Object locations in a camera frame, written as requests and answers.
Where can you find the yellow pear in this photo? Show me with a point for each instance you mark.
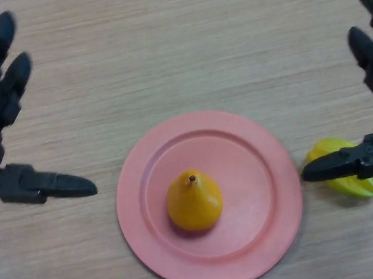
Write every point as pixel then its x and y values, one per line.
pixel 195 204

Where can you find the yellow-green starfruit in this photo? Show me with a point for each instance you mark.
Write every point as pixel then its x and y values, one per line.
pixel 327 146

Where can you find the pink round plate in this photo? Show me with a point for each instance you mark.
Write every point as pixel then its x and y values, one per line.
pixel 251 205

